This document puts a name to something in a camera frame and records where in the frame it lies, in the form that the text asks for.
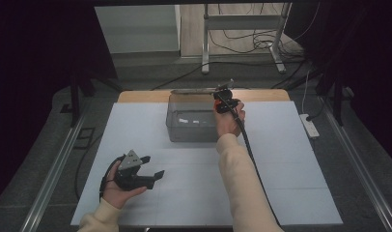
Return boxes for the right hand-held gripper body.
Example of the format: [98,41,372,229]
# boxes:
[213,79,240,114]

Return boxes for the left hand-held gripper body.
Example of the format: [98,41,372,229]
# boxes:
[114,149,148,191]

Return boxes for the grey transparent storage box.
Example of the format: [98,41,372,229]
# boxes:
[165,88,233,143]

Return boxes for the person's left hand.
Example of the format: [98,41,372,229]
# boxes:
[101,160,148,210]

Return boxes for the person's right hand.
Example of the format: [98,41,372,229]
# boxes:
[216,103,246,138]

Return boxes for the black stand leg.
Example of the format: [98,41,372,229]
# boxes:
[316,73,356,127]
[60,72,125,129]

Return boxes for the white power strip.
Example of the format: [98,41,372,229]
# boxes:
[298,113,321,140]

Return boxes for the white table cover board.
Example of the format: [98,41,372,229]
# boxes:
[70,101,344,226]

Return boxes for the white cabinet panel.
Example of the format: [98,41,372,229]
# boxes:
[95,4,182,54]

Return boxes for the dark curtain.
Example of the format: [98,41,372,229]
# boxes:
[285,0,392,162]
[0,0,119,207]

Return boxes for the left hand-held gripper black cable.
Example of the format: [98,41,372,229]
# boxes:
[98,154,126,202]

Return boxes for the hand-held gripper black cable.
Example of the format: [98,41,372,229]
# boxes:
[98,154,126,202]
[216,93,282,226]

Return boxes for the long black floor cable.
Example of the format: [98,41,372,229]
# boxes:
[151,60,304,91]

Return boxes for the thin black floor cable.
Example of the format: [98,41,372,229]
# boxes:
[73,133,103,201]

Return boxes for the right hand-held gripper black cable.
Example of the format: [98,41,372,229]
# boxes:
[216,93,282,226]

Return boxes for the black rectangular floor frame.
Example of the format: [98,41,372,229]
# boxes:
[72,127,97,150]

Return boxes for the tangle of black floor cables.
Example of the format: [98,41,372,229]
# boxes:
[208,3,306,66]

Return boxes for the aluminium floor rail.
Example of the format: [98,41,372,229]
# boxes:
[319,96,392,232]
[19,100,89,232]

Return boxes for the grey metal stand frame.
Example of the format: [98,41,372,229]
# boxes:
[201,3,294,75]

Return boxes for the white power cable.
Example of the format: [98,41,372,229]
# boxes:
[301,70,311,114]

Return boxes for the black plug with cable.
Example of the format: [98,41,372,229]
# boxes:
[305,96,327,123]

